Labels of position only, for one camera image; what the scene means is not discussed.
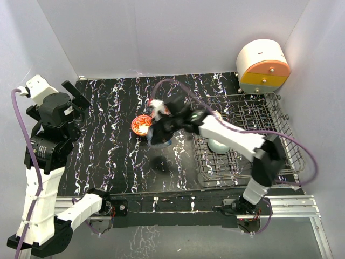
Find round pastel drawer cabinet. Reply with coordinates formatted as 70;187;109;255
236;39;291;93

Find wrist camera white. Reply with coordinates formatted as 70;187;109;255
17;74;59;106
148;99;165;118

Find red geometric pattern bowl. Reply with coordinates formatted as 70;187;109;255
150;106;171;118

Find grey wire dish rack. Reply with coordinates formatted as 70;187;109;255
190;93;305;187

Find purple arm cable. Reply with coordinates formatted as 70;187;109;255
10;88;45;259
150;78;319;235

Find orange floral pattern bowl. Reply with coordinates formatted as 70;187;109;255
131;115;151;137

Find teal dotted pattern bowl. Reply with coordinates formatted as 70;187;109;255
208;139;230;154

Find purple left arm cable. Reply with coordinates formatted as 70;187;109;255
10;88;45;259

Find blue white pattern bowl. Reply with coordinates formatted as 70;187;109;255
147;129;172;148

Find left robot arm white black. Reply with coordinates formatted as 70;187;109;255
7;75;112;258

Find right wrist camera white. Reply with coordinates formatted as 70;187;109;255
148;99;165;118

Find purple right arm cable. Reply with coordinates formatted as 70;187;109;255
150;78;319;235

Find white bowl orange leaves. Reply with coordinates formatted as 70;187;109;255
212;111;223;121

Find aluminium rail frame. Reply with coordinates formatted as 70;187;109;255
16;195;334;259

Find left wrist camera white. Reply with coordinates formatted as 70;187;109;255
17;74;59;106

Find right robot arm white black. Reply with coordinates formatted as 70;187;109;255
147;97;285;214

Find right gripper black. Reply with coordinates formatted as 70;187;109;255
150;113;182;145

